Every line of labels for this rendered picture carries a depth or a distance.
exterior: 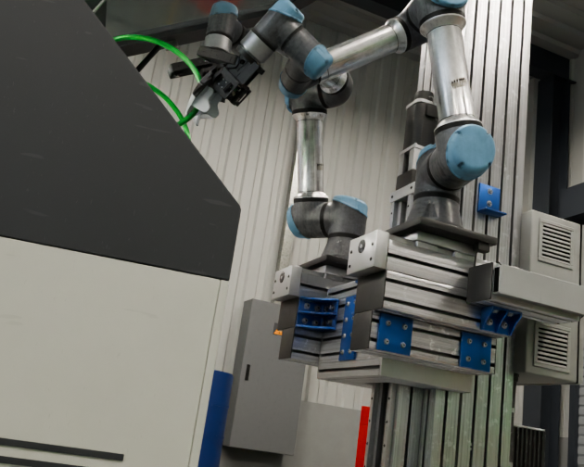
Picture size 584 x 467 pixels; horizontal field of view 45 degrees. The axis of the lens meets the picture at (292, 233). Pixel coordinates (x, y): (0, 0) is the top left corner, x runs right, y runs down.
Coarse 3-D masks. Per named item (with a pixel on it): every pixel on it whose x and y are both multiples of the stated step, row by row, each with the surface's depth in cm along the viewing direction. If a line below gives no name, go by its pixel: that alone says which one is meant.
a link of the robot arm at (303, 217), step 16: (304, 96) 230; (320, 96) 228; (304, 112) 230; (320, 112) 231; (304, 128) 231; (320, 128) 233; (304, 144) 231; (320, 144) 232; (304, 160) 231; (320, 160) 232; (304, 176) 231; (320, 176) 232; (304, 192) 231; (320, 192) 231; (288, 208) 235; (304, 208) 229; (320, 208) 227; (288, 224) 232; (304, 224) 229
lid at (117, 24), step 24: (96, 0) 188; (120, 0) 196; (144, 0) 200; (168, 0) 205; (192, 0) 210; (216, 0) 216; (240, 0) 221; (264, 0) 227; (312, 0) 236; (120, 24) 208; (144, 24) 213; (168, 24) 219; (192, 24) 225; (144, 48) 225
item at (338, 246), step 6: (330, 234) 223; (336, 234) 220; (342, 234) 220; (348, 234) 219; (354, 234) 220; (330, 240) 222; (336, 240) 220; (342, 240) 219; (348, 240) 219; (330, 246) 220; (336, 246) 219; (342, 246) 218; (348, 246) 218; (324, 252) 220; (330, 252) 218; (336, 252) 218; (342, 252) 217; (348, 252) 217; (348, 258) 216
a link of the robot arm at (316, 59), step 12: (288, 36) 165; (300, 36) 164; (312, 36) 166; (288, 48) 166; (300, 48) 164; (312, 48) 164; (324, 48) 166; (288, 60) 171; (300, 60) 166; (312, 60) 164; (324, 60) 165; (288, 72) 173; (300, 72) 170; (312, 72) 166
